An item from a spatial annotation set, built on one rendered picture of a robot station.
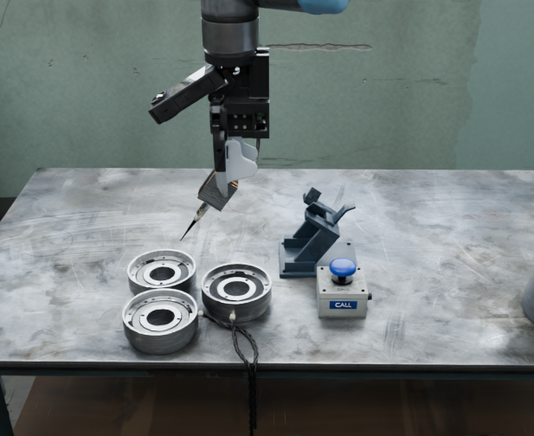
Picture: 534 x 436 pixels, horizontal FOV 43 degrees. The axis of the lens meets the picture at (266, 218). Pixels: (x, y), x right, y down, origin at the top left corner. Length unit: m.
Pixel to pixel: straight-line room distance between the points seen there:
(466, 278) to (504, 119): 1.67
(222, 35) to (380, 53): 1.71
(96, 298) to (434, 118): 1.85
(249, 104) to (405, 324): 0.39
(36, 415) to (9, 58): 1.70
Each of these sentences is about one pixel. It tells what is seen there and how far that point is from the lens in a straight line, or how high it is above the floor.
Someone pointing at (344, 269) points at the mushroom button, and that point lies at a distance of 1.00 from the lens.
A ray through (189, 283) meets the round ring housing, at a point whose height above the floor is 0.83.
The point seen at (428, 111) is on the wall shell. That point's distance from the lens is 2.68.
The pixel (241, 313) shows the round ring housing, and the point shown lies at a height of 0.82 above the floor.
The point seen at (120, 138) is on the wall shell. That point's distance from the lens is 2.73.
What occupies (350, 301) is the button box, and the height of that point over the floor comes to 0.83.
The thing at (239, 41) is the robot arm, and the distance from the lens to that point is 0.90.
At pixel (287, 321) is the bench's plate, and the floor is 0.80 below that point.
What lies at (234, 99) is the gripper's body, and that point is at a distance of 0.94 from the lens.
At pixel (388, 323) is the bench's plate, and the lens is 1.02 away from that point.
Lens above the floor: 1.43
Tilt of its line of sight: 30 degrees down
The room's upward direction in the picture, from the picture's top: straight up
